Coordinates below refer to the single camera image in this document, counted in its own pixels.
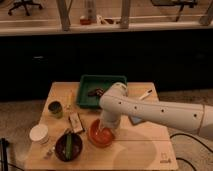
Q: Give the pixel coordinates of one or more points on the small brown box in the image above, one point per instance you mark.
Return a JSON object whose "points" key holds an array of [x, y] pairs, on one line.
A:
{"points": [[76, 123]]}

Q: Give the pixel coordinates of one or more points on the red bowl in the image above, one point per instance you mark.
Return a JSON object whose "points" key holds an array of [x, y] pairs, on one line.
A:
{"points": [[100, 137]]}

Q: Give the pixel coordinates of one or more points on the black office chair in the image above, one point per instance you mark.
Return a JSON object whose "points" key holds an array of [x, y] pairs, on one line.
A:
{"points": [[24, 3]]}

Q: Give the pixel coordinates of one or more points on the red object on shelf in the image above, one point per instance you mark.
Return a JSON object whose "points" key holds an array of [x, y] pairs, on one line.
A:
{"points": [[84, 21]]}

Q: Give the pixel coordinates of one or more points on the green cup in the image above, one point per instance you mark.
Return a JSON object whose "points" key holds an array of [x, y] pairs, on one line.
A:
{"points": [[55, 109]]}

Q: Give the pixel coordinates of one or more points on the yellow stick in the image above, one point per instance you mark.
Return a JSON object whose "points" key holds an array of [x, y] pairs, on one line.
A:
{"points": [[69, 100]]}

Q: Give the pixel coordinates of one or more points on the green cucumber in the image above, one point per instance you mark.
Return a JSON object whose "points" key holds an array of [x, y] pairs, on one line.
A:
{"points": [[68, 148]]}

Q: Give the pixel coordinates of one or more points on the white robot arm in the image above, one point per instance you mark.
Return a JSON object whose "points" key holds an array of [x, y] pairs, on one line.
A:
{"points": [[192, 118]]}

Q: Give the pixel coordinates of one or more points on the white round container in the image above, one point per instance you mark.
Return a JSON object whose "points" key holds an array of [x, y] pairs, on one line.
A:
{"points": [[39, 134]]}

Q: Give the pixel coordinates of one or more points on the white marker pen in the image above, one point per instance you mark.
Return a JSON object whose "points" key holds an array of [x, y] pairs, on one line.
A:
{"points": [[145, 95]]}

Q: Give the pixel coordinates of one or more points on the green plastic tray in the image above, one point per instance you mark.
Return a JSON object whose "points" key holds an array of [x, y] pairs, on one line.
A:
{"points": [[89, 83]]}

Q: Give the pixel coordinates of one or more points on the dark brown bowl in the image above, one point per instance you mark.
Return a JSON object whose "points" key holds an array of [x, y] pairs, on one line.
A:
{"points": [[61, 145]]}

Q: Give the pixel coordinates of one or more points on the dark object in tray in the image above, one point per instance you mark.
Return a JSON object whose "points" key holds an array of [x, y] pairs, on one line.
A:
{"points": [[96, 92]]}

